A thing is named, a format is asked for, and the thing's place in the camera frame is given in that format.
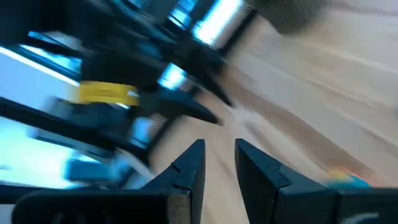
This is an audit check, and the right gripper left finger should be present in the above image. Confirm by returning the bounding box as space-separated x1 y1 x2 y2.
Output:
141 139 206 224

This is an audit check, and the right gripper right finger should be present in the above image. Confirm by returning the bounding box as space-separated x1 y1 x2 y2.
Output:
234 138 338 224

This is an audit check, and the yellow label tag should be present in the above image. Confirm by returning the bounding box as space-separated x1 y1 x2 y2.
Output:
78 81 140 107

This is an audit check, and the potted plant in slatted pot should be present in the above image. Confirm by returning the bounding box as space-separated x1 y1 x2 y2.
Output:
245 0 328 35

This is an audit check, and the orange measuring cup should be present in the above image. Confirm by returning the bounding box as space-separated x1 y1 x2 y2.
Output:
341 167 373 185

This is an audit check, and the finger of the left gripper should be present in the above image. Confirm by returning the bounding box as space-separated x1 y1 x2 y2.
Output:
139 89 222 126
174 40 234 108

